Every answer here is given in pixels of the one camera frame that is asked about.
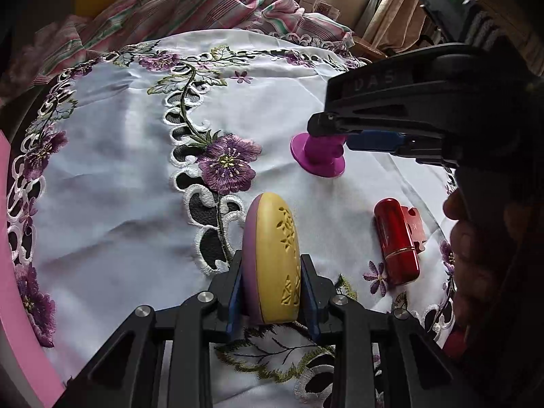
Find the yellow purple oval case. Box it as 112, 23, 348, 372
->
241, 191, 304, 325

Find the beige patterned curtain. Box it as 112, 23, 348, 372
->
361, 0, 448, 52

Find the person's right hand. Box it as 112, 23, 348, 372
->
443, 187, 511, 333

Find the wooden nightstand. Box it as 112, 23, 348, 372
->
352, 36, 388, 59

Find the pink striped blanket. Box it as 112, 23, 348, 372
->
7, 0, 356, 91

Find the red glossy cylinder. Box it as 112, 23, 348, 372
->
373, 198, 422, 287

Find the white embroidered floral tablecloth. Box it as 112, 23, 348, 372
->
0, 30, 469, 408

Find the red notched flat piece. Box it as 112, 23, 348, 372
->
399, 205, 428, 256

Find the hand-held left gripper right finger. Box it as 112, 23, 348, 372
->
300, 254, 483, 408

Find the magenta plastic spool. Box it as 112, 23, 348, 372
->
290, 133, 346, 178

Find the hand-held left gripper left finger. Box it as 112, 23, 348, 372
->
55, 250, 246, 408

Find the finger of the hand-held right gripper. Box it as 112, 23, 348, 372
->
306, 45, 469, 138
347, 131, 462, 168

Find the pink shallow box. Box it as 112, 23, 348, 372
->
0, 129, 65, 408

